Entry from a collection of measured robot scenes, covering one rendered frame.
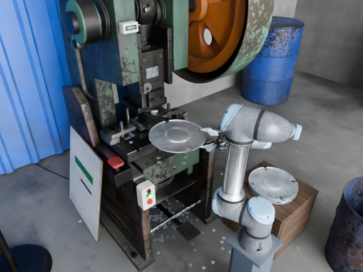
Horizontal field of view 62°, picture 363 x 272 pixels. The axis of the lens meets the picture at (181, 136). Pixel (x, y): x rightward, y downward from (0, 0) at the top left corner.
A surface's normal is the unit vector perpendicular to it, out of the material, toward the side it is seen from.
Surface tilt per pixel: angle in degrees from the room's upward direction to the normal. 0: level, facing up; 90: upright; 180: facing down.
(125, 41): 90
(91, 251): 0
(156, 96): 90
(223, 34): 90
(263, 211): 7
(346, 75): 90
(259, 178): 0
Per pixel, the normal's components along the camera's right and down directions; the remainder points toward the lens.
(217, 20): -0.77, 0.35
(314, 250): 0.00, -0.84
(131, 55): 0.64, 0.41
